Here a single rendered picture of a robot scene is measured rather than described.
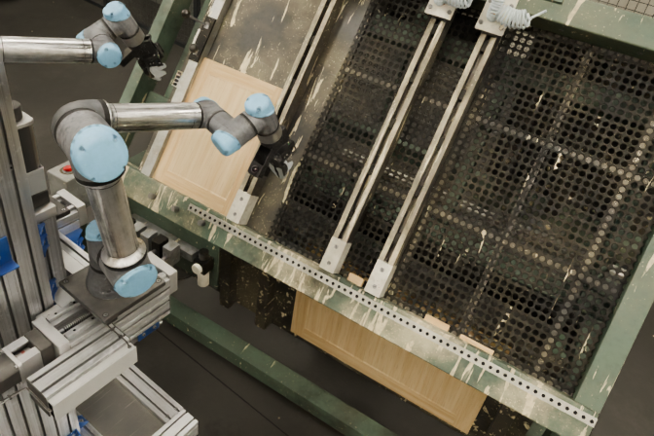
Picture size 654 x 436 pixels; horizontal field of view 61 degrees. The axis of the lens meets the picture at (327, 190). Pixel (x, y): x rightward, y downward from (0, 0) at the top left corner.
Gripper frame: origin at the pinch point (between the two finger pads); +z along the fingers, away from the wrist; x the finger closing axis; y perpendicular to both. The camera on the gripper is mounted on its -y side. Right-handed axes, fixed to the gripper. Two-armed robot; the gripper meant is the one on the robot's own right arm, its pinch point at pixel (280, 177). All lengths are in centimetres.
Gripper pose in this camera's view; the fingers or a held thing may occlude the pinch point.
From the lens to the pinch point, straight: 182.0
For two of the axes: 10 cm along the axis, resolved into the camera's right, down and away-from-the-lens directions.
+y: 5.9, -7.3, 3.5
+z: 1.5, 5.3, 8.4
